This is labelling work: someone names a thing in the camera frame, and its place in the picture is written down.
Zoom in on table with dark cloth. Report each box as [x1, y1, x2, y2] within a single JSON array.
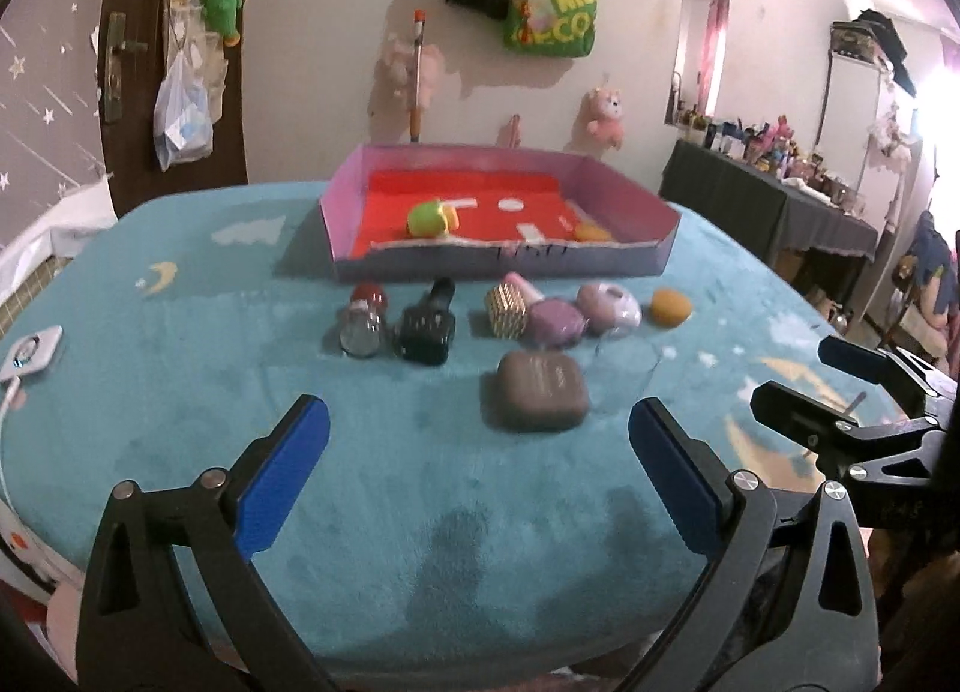
[[660, 139, 878, 267]]

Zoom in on blue and pink clothing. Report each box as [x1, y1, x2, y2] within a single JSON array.
[[892, 210, 960, 348]]

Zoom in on wall mirror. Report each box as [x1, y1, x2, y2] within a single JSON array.
[[664, 0, 732, 130]]

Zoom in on green tote bag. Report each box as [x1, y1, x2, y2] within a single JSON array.
[[502, 0, 599, 57]]

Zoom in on green plush toy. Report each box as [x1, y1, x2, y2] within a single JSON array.
[[199, 0, 245, 48]]

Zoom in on red-capped glass bottle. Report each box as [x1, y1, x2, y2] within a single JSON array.
[[339, 281, 389, 355]]

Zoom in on clear plastic cup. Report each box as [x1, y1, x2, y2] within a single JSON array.
[[592, 332, 662, 400]]

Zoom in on white cable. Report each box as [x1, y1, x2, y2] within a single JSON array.
[[0, 378, 25, 520]]

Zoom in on lilac round case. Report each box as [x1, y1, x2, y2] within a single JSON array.
[[576, 281, 643, 335]]

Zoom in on gold beaded cube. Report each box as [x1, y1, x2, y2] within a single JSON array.
[[485, 283, 530, 340]]

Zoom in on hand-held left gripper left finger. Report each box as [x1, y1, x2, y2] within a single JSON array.
[[75, 394, 338, 692]]

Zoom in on translucent plastic bag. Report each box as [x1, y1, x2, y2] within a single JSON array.
[[154, 50, 216, 172]]

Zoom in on pink box with red bottom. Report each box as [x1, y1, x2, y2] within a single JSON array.
[[319, 143, 682, 284]]

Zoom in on row of cosmetic bottles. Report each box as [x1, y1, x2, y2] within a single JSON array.
[[675, 103, 871, 214]]

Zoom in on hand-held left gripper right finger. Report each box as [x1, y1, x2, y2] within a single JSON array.
[[628, 397, 880, 692]]

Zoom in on green and yellow toy figure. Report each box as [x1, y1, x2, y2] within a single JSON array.
[[406, 199, 460, 239]]

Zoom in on purple round compact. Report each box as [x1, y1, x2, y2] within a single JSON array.
[[525, 299, 587, 349]]

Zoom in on white hanging plush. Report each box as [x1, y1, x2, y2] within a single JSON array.
[[870, 103, 917, 162]]

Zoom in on orange-tipped mop stick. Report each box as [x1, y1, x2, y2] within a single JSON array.
[[407, 9, 428, 142]]

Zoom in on white square charger pad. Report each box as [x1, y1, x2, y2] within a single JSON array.
[[0, 326, 63, 382]]

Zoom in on pink bear plush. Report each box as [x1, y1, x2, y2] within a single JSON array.
[[586, 88, 627, 151]]

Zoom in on black nail polish bottle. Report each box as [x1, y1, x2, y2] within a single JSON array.
[[395, 277, 458, 364]]

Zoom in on white cabinet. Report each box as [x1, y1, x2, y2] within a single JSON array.
[[817, 24, 925, 232]]

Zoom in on black bag on cabinet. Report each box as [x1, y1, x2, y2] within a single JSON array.
[[831, 9, 920, 72]]

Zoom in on orange makeup sponge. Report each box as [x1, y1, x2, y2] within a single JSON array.
[[649, 288, 692, 327]]

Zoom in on pale pink plush toy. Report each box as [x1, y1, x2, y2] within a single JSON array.
[[379, 39, 443, 112]]

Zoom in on white plastic sheet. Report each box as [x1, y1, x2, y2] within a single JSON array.
[[0, 183, 119, 297]]

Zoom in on brass door handle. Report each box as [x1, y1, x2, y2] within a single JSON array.
[[100, 13, 149, 124]]

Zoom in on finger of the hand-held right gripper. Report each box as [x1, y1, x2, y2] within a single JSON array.
[[817, 334, 960, 408], [750, 381, 947, 489]]

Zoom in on small pink bottle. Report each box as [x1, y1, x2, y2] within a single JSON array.
[[504, 272, 545, 307]]

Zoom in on brown eyeshadow case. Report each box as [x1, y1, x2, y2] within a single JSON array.
[[496, 350, 591, 432]]

